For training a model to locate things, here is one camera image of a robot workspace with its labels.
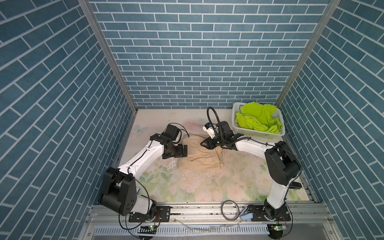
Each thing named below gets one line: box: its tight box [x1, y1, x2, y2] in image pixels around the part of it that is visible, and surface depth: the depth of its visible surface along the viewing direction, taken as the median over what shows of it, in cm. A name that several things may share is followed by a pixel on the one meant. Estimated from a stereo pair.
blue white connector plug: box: [240, 212, 254, 221], surface depth 74 cm
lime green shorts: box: [235, 101, 284, 134], surface depth 110 cm
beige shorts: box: [177, 134, 225, 171], surface depth 91 cm
